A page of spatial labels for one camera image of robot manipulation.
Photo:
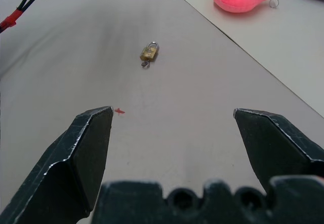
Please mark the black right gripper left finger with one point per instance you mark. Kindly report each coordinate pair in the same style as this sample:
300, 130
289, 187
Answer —
63, 178

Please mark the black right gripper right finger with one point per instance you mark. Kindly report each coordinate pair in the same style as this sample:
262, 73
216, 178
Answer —
273, 148

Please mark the small red table mark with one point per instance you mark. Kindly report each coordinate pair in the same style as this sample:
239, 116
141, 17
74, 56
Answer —
119, 111

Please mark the brass padlock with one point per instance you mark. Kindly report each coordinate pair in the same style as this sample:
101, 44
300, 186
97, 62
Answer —
148, 52

